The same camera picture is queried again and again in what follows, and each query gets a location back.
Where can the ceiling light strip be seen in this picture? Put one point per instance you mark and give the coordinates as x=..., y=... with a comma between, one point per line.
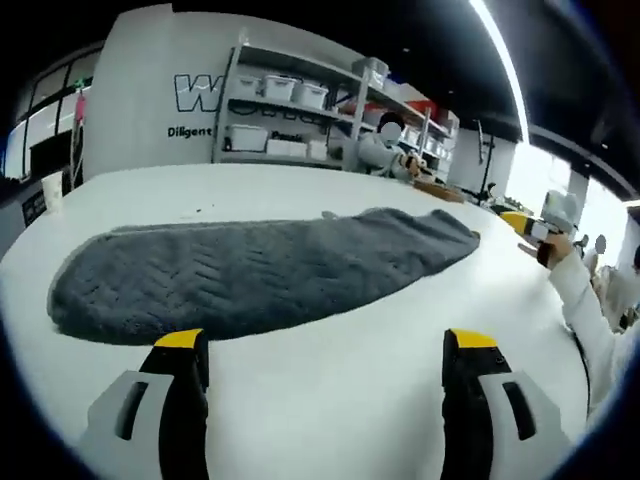
x=505, y=60

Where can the black screen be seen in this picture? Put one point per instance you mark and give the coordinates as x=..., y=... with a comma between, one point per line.
x=50, y=155

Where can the white paper cup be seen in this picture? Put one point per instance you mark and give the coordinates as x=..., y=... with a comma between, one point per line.
x=52, y=195

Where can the grey metal shelf unit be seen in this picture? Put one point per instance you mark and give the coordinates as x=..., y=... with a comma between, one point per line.
x=280, y=57
x=400, y=98

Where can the person's right hand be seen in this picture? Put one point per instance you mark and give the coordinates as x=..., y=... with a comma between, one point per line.
x=560, y=247

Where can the dark labelled box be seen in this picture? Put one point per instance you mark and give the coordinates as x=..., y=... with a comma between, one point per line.
x=35, y=210

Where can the white lettered pillar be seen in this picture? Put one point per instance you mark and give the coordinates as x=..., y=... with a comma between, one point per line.
x=140, y=100

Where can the pink hanging cloth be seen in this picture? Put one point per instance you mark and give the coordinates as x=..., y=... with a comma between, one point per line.
x=80, y=107

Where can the wooden tray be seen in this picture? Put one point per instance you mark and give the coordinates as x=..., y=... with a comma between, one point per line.
x=440, y=191

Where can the grey towel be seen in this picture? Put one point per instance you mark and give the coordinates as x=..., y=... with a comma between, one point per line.
x=225, y=280

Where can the metal shelf with storage boxes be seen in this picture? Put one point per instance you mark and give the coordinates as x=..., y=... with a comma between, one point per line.
x=280, y=86

